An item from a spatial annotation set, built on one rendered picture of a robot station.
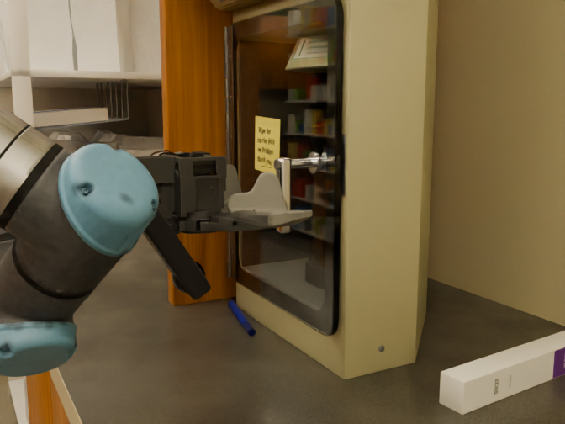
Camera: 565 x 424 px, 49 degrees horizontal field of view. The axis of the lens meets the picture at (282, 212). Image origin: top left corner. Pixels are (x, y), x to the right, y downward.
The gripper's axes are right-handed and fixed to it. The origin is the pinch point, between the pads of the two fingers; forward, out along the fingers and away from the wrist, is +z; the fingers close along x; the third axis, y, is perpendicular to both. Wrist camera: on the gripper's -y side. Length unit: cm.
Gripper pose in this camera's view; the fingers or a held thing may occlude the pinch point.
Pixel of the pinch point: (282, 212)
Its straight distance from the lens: 74.5
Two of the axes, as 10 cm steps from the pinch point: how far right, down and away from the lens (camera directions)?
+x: -4.7, -1.5, 8.7
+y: 0.0, -9.9, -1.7
